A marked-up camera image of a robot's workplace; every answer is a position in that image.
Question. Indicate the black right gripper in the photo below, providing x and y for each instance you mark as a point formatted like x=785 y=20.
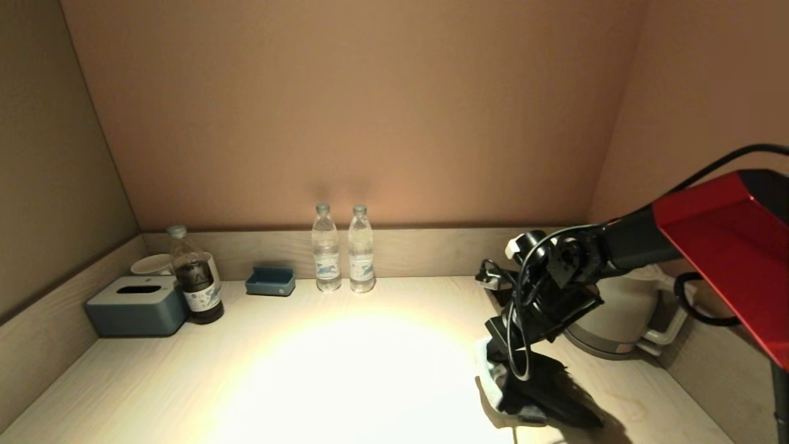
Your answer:
x=555 y=311

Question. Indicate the light blue microfiber cloth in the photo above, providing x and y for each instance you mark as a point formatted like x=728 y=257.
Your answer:
x=487 y=370

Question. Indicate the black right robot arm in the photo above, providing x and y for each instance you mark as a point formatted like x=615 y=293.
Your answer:
x=727 y=246

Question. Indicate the grey kettle base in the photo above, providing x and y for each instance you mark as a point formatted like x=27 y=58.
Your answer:
x=598 y=351

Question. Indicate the cream electric kettle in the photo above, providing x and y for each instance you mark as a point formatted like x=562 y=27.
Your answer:
x=622 y=308

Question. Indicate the clear water bottle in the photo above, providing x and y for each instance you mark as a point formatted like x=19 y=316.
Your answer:
x=361 y=253
x=325 y=253

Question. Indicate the small blue tray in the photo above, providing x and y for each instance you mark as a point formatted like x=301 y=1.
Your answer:
x=271 y=283

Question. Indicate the dark tea bottle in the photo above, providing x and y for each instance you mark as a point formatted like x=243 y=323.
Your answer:
x=197 y=283

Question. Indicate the white ceramic cup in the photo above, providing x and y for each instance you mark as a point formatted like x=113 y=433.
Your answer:
x=151 y=265

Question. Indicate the blue-grey tissue box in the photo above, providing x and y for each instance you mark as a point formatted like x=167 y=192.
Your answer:
x=135 y=311

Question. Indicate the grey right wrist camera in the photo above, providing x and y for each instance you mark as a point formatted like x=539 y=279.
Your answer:
x=493 y=280

